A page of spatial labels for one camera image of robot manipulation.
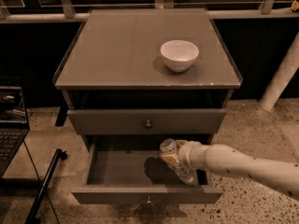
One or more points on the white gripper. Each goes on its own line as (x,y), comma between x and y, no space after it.
(186,153)

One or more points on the blue label plastic bottle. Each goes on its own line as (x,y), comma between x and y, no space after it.
(170,146)

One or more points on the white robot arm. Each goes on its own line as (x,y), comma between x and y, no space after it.
(280,176)

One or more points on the open grey middle drawer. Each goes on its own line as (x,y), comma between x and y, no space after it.
(128,169)

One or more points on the closed grey upper drawer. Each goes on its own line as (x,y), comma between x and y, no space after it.
(146,121)

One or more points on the grey drawer cabinet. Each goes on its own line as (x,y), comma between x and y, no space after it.
(116,63)

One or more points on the white ceramic bowl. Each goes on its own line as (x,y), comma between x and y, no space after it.
(179,55)

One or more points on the black metal stand bar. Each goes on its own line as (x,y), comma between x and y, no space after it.
(43,187)

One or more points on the white diagonal pole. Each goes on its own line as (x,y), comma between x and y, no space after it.
(282,77)

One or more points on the black laptop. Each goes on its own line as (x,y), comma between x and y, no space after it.
(14,123)

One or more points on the metal railing frame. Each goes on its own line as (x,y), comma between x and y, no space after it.
(41,11)

